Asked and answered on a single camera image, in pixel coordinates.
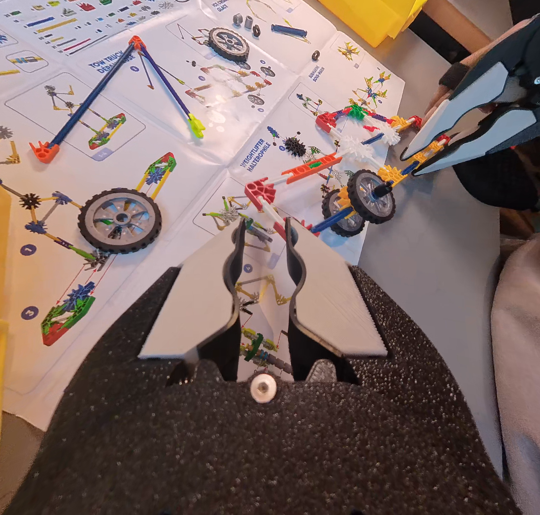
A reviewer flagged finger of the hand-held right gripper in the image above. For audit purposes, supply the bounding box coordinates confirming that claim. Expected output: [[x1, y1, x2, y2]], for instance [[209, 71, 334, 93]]
[[401, 60, 512, 161], [414, 104, 540, 177]]

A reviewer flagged colourful construction toy model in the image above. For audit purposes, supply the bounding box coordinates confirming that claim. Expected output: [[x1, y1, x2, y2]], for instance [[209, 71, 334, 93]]
[[245, 102, 449, 239]]

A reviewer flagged blue rod V-shaped assembly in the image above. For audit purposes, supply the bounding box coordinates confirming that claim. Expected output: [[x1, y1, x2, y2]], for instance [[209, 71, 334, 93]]
[[30, 35, 206, 164]]

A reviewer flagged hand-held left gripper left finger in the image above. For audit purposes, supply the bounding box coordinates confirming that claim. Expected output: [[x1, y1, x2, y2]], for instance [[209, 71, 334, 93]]
[[137, 218, 245, 381]]

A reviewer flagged blue rod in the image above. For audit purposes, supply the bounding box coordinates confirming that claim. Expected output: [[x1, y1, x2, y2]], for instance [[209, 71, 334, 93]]
[[271, 24, 309, 40], [311, 182, 395, 234]]

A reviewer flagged printed instruction sheet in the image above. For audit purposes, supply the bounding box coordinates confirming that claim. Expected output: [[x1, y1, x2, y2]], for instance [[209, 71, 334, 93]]
[[0, 0, 406, 431]]

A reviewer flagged person's right hand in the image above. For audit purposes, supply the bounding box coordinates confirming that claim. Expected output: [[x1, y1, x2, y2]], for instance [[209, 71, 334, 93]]
[[426, 60, 473, 116]]

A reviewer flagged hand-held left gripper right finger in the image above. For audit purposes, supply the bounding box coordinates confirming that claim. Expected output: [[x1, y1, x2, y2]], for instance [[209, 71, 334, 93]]
[[285, 218, 390, 382]]

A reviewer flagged grey desk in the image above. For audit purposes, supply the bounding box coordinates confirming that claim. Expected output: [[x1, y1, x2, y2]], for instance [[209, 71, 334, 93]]
[[0, 0, 540, 515]]

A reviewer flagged yellow plastic bin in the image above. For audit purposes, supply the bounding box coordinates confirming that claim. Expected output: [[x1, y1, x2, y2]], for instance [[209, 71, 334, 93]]
[[291, 0, 440, 48], [0, 186, 11, 397]]

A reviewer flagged black rounded object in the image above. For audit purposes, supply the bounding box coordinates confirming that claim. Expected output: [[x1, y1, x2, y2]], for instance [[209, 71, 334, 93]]
[[454, 144, 540, 213]]

